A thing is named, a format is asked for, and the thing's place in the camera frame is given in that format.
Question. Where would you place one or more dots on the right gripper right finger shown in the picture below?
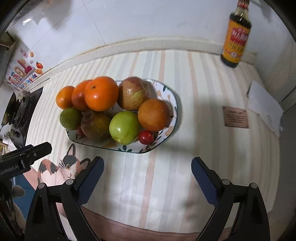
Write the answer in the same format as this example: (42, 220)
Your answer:
(220, 193)

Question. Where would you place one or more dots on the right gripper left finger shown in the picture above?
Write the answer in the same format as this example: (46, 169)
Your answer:
(76, 192)

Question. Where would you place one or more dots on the green apple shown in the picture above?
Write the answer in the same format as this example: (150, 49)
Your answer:
(70, 118)
(124, 127)

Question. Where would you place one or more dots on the dark red apple front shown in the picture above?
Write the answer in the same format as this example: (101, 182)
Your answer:
(95, 125)

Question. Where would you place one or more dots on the small orange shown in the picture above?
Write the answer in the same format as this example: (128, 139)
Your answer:
(64, 97)

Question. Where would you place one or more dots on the large orange with stem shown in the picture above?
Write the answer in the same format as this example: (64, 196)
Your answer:
(78, 96)

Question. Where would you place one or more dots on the red cherry tomatoes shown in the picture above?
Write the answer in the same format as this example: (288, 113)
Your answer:
(146, 137)

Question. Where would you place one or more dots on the bright orange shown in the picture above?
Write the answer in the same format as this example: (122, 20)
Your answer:
(101, 93)

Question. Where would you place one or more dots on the dark orange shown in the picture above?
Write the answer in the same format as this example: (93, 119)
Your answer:
(154, 115)

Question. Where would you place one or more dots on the red yellow apple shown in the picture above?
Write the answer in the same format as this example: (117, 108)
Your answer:
(133, 92)

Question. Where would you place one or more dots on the black gas stove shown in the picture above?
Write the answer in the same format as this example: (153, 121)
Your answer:
(18, 115)

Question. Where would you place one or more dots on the striped table cloth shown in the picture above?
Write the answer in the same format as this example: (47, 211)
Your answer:
(156, 190)

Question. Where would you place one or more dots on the brown label patch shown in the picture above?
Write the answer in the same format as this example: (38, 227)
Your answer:
(235, 117)

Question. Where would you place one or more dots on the white paper napkin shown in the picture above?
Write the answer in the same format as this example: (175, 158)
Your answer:
(263, 104)

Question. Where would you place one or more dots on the oval floral plate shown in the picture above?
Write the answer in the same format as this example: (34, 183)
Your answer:
(158, 90)

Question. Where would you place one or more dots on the soy sauce bottle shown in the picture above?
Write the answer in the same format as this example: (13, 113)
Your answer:
(237, 34)

